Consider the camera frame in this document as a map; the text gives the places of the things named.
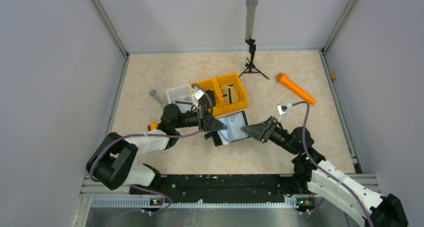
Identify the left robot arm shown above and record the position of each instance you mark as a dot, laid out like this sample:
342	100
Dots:
112	162

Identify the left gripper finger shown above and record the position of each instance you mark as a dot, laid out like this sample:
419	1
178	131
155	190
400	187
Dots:
214	124
210	134

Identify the yellow bin with beige cards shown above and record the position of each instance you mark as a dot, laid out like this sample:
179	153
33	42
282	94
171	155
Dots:
235	79

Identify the grey plastic bolt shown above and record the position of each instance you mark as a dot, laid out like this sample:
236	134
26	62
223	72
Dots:
161	101

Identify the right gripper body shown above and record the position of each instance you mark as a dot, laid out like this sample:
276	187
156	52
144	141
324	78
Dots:
272	123

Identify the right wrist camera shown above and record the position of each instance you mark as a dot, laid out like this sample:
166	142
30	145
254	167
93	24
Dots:
283	108

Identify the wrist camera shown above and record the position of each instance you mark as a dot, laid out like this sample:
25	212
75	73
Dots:
283	108
197	95

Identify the white plastic bin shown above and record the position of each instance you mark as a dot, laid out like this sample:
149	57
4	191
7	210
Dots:
178	92

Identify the orange toy microphone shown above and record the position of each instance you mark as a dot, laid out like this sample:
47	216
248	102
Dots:
286	81

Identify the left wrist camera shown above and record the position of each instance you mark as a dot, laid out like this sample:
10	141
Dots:
197	95

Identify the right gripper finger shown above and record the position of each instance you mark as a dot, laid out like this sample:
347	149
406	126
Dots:
256	133
252	125

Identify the beige striped cards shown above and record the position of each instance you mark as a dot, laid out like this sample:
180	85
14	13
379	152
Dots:
229	93

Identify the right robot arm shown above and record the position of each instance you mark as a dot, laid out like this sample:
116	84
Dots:
314	172

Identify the white card in bin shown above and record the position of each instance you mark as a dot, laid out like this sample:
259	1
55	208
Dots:
183	101

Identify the black leather card holder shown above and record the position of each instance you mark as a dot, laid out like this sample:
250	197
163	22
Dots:
233	133

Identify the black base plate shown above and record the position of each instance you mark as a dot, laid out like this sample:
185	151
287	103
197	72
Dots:
233	188

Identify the black mini tripod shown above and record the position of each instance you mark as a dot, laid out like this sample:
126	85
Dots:
250	67

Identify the yellow bin with black cards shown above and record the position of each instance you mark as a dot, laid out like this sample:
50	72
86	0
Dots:
212	88

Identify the yellow toy car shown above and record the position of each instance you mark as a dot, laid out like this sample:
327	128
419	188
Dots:
152	126

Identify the black cards stack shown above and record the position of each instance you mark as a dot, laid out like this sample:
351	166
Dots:
209	98

